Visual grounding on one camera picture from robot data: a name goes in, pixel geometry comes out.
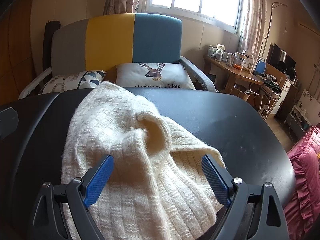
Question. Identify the clear plastic jar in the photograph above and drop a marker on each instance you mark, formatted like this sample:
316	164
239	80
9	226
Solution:
240	58

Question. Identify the geometric print pillow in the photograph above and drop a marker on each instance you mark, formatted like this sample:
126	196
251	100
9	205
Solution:
75	80

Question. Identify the white low shelf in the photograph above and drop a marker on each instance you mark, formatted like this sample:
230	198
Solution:
300	120

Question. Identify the white box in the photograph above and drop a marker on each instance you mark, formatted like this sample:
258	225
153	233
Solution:
249	62

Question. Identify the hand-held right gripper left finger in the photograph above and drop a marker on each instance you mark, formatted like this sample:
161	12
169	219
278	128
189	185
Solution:
97	180

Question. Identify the row of white jars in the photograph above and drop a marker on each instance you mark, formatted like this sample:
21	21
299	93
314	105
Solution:
216	53

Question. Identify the black television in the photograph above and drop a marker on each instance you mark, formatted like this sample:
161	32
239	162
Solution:
280	57

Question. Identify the white leaf print board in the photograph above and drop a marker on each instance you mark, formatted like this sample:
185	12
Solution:
310	102

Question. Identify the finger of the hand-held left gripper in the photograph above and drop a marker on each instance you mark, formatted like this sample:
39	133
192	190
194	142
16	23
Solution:
8	122

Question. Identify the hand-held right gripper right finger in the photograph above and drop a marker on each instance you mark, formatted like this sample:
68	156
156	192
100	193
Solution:
215	180

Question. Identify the cream knit sweater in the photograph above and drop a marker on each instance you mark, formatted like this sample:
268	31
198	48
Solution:
130	135

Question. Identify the red quilt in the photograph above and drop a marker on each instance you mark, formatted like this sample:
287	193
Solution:
305	180

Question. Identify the black leather ottoman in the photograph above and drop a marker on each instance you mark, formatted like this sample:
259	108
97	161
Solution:
225	120

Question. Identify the pile of oranges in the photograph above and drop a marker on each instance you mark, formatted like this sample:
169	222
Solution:
238	66

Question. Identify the grey yellow blue sofa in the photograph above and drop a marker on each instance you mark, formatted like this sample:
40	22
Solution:
155	37

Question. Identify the wooden wardrobe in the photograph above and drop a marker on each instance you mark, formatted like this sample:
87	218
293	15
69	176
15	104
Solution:
15	55

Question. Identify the blue chair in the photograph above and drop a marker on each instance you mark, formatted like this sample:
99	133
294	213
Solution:
260	66

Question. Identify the brown paper bag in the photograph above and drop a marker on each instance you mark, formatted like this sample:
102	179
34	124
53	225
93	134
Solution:
241	93

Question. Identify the deer print pillow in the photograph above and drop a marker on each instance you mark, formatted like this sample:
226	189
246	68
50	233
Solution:
135	77

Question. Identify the wooden desk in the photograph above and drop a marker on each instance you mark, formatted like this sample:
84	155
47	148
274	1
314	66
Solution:
240	76

